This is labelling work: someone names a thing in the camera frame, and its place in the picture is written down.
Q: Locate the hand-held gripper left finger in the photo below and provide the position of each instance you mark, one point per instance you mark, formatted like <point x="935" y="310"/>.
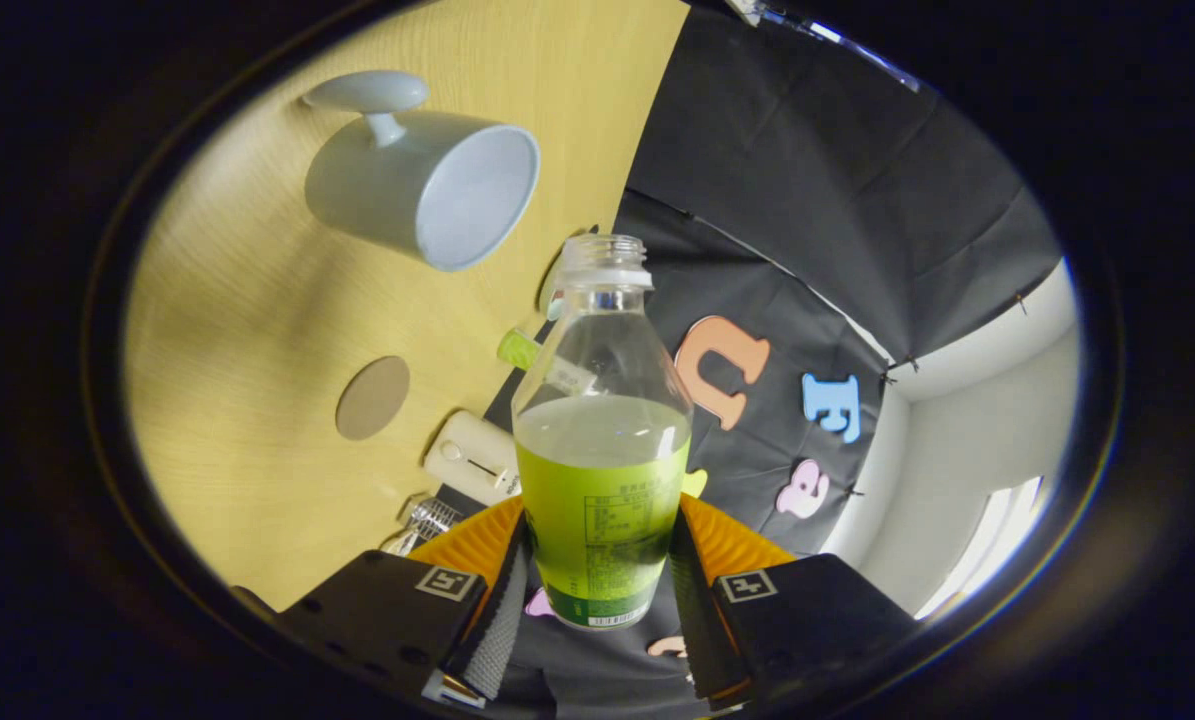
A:
<point x="502" y="625"/>

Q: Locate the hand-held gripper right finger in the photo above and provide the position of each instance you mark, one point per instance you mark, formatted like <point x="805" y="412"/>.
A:
<point x="697" y="625"/>

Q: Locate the clear juice bottle green label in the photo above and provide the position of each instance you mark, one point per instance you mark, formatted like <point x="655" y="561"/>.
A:
<point x="602" y="520"/>

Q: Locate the round brown coaster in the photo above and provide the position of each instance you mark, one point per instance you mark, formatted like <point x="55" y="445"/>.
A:
<point x="372" y="398"/>

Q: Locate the pale grey cup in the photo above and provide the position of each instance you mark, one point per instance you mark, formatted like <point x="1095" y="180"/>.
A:
<point x="377" y="190"/>

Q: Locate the capped bottle white green label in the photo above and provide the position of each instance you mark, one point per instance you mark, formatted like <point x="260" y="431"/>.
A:
<point x="517" y="348"/>

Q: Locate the cream toaster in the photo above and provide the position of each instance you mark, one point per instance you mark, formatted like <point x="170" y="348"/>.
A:
<point x="467" y="455"/>

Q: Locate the pale green plate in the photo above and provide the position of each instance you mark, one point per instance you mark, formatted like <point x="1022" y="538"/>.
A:
<point x="554" y="308"/>

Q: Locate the wooden table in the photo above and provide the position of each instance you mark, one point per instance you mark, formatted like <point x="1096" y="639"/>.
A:
<point x="237" y="330"/>

